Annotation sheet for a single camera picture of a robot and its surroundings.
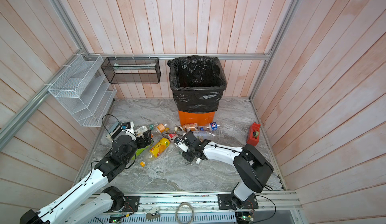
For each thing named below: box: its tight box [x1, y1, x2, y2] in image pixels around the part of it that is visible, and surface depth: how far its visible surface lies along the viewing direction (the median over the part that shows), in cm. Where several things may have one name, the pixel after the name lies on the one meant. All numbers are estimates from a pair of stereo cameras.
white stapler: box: [105, 121, 123, 140], surface depth 100 cm
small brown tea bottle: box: [173, 123, 200, 132], surface depth 100 cm
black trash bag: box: [167, 55, 228, 114], surface depth 87 cm
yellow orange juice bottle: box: [139, 137, 171, 168], surface depth 90 cm
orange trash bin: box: [177, 110, 216, 127], surface depth 100 cm
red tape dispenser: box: [246, 122, 261, 147], surface depth 94 cm
